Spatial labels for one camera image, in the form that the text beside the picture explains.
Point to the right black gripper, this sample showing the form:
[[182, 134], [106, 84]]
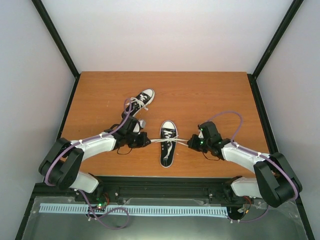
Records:
[[192, 143]]

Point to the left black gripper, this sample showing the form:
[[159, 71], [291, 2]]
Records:
[[142, 142]]

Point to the white lace of sneaker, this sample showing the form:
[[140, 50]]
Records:
[[169, 137], [139, 102]]

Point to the black canvas sneaker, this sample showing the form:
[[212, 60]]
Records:
[[150, 92], [167, 124]]

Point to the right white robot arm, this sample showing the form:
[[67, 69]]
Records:
[[275, 181]]

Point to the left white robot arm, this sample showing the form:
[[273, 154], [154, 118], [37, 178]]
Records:
[[61, 166]]

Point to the green lit circuit board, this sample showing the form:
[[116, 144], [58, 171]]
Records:
[[102, 200]]

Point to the black aluminium frame rail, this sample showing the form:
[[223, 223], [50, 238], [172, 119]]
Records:
[[216, 191]]

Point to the light blue slotted cable duct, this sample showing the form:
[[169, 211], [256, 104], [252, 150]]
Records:
[[141, 210]]

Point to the right black frame post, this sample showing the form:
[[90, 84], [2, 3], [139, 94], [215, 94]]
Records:
[[284, 24]]

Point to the black frame post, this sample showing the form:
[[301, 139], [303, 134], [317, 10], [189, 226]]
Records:
[[46, 19], [284, 24]]

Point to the left black frame post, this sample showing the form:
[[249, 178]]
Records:
[[46, 19]]

